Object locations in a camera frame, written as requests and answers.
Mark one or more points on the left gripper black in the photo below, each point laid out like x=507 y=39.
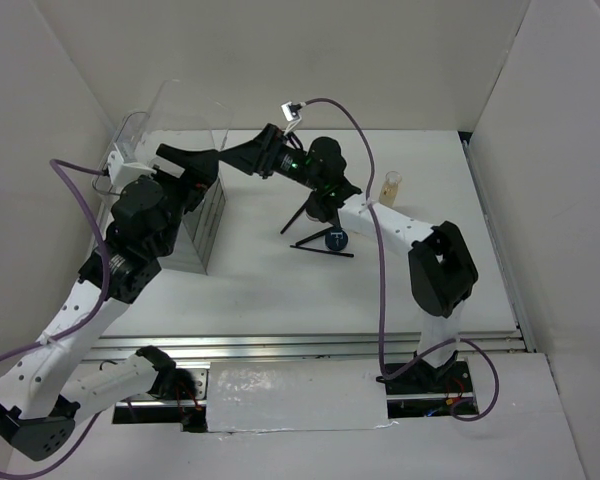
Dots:
x=201 y=171

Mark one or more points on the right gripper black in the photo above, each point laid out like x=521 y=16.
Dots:
x=263 y=151

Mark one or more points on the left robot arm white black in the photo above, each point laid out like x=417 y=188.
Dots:
x=40 y=403

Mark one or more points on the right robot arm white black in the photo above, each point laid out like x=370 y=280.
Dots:
x=441 y=270

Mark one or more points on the black makeup brush angled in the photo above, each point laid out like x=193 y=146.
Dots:
x=294 y=218

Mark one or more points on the black lidded cream jar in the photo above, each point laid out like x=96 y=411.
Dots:
x=315 y=216

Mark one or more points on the blue round compact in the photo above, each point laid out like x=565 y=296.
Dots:
x=336 y=239

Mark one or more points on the thin black eyeliner pencil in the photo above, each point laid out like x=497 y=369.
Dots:
x=321 y=251

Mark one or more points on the white foil cover plate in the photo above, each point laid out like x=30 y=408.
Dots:
x=306 y=395

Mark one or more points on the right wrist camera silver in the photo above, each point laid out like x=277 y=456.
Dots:
x=292 y=114

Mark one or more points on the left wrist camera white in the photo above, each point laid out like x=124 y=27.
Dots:
x=122 y=173

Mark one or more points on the aluminium front rail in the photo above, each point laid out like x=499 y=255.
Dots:
x=398 y=346

